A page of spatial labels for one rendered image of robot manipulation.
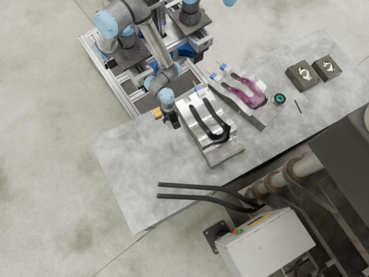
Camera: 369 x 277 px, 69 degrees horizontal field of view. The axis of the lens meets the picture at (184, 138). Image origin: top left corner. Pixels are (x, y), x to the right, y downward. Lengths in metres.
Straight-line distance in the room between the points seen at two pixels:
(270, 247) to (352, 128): 0.59
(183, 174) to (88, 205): 1.19
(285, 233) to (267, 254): 0.10
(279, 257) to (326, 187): 0.31
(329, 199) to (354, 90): 1.34
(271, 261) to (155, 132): 1.13
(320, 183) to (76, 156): 2.25
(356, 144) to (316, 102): 1.48
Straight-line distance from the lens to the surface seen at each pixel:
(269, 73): 2.16
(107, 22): 1.27
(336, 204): 1.14
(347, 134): 0.70
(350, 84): 2.36
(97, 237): 2.64
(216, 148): 1.76
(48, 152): 2.94
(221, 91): 1.93
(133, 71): 1.86
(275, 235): 1.11
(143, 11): 1.35
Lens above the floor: 2.53
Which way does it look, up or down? 71 degrees down
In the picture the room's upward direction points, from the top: 1 degrees clockwise
